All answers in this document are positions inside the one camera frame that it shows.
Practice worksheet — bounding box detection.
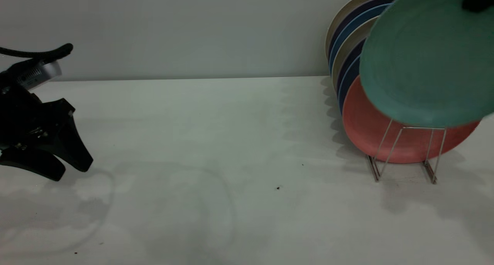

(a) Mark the dark purple round plate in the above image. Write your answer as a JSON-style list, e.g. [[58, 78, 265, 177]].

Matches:
[[336, 37, 367, 95]]

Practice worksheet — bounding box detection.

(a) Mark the green round plate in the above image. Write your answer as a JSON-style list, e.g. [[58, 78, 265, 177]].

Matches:
[[359, 0, 494, 128]]

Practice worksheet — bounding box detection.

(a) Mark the beige round plate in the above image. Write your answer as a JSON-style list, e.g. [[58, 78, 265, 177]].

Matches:
[[331, 16, 381, 88], [325, 0, 404, 59]]

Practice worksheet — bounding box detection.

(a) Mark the black camera cable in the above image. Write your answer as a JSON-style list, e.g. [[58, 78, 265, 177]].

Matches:
[[0, 44, 74, 60]]

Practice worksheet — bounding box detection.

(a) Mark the pink round plate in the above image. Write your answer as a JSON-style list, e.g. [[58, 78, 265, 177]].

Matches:
[[342, 76, 481, 164]]

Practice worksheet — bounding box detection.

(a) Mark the blue round plate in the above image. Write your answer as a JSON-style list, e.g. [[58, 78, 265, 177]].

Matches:
[[338, 54, 361, 113], [329, 3, 390, 74]]

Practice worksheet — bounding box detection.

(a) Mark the dark navy round plate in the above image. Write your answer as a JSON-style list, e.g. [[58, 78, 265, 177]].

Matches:
[[328, 0, 398, 65]]

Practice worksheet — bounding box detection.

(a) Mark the metal wire plate rack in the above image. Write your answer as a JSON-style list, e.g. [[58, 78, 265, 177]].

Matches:
[[367, 118, 447, 185]]

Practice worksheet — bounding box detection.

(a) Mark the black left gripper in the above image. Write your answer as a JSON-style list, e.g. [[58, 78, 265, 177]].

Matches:
[[0, 66, 94, 181]]

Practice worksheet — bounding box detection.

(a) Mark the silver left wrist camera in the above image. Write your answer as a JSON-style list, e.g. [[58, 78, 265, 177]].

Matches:
[[17, 60, 62, 91]]

